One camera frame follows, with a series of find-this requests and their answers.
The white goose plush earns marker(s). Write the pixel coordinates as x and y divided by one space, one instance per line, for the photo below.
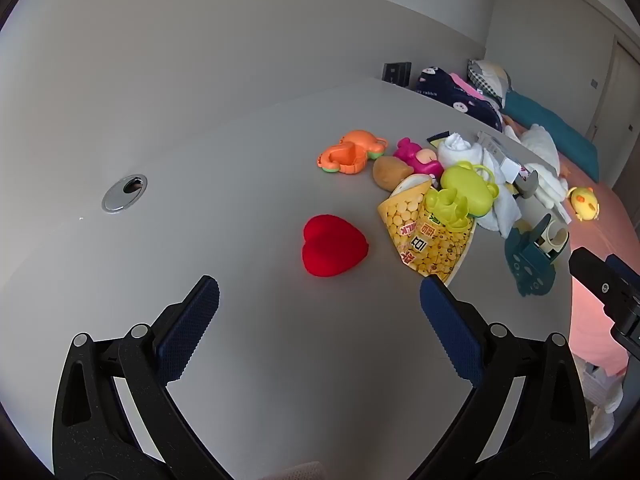
542 155

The yellow chick plush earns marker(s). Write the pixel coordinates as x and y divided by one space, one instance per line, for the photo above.
584 204

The checkered patchwork pillow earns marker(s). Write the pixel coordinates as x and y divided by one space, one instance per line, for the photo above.
492 77

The yellow paper packet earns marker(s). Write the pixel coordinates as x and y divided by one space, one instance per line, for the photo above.
436 136

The pink bear toy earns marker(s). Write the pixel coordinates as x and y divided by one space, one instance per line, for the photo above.
415 155

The navy rabbit-print blanket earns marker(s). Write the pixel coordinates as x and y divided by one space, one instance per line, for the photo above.
450 95

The orange plastic toy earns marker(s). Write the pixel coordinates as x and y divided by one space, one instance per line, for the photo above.
350 150

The brown potato toy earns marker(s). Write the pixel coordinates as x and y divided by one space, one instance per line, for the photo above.
390 170

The green plastic toy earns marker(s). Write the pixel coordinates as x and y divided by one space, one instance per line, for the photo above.
462 190

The yellow snack bag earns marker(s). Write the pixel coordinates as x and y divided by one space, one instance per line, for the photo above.
425 247

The red heart-shaped toy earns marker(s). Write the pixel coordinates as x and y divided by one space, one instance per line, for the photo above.
332 247

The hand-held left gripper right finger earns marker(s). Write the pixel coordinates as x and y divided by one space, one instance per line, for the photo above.
450 330

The beige wardrobe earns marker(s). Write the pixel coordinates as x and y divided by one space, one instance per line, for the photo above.
620 100

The white ribbed basket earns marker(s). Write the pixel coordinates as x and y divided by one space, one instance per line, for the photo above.
597 382

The teal quilt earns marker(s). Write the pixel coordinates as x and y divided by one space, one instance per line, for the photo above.
555 130

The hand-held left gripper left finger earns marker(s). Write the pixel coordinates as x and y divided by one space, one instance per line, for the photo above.
192 320

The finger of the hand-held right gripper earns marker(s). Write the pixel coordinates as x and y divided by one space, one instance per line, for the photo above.
595 280

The grey plastic object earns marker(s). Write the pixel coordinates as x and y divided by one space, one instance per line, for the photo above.
529 186

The white quilted cloth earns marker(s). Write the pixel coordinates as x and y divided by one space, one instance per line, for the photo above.
500 205

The dark green tape dispenser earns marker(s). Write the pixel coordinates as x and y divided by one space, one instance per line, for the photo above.
525 260

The white thermometer box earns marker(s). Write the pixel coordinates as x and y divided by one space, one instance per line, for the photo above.
497 152

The black wall socket panel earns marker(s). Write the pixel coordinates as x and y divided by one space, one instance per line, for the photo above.
396 73

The pink bed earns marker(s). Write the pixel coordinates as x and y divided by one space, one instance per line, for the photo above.
600 320

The pink fleece blanket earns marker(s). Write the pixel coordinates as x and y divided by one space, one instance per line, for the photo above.
467 85

